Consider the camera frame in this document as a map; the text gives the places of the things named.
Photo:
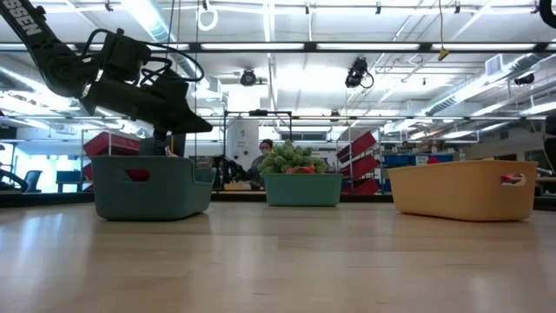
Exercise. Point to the small black ceiling camera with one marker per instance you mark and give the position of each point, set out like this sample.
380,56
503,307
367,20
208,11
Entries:
524,79

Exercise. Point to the round black ceiling camera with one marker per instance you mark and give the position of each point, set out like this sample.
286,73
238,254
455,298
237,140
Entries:
248,77

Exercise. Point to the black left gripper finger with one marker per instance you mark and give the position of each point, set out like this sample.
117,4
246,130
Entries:
193,119
174,127

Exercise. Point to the orange candy packet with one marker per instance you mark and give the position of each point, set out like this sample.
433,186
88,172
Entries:
302,169

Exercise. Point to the red candy bar wrapper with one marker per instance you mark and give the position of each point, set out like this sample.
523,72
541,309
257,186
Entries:
138,175

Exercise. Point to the black office chair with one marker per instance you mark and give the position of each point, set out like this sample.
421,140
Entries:
32,178

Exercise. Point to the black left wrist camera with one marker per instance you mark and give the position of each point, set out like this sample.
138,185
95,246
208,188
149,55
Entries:
126,54

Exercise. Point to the metal shelf rack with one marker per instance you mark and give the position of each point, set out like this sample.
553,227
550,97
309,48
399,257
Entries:
349,130

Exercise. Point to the white pillar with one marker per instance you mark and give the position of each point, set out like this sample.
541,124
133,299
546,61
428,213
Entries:
242,139

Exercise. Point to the black aluminium table frame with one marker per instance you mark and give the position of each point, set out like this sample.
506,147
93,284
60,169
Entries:
43,197

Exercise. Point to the red tilted storage bin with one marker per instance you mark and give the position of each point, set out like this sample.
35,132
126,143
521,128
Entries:
360,166
365,187
358,144

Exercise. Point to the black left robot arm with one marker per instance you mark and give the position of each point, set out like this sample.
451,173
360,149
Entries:
48,52

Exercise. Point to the green artificial succulent plant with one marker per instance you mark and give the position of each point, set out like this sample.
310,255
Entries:
286,156

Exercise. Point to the yellow plastic bin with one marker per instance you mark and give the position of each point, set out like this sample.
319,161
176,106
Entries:
456,191

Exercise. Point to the blue storage bin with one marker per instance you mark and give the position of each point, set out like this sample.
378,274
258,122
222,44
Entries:
443,159
397,161

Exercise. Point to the yellow hanging plug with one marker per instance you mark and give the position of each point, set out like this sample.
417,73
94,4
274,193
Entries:
443,54

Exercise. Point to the white ceiling vent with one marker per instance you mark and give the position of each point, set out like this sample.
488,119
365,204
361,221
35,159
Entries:
494,65

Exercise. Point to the blue-grey plastic bin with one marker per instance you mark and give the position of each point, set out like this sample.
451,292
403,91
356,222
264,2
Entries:
165,195

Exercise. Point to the person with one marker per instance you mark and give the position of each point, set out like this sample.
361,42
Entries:
260,165

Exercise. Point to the large red storage bin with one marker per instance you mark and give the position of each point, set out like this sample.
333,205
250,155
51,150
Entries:
110,145

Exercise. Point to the teal plastic bin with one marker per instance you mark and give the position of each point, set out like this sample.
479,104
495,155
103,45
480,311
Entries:
302,191

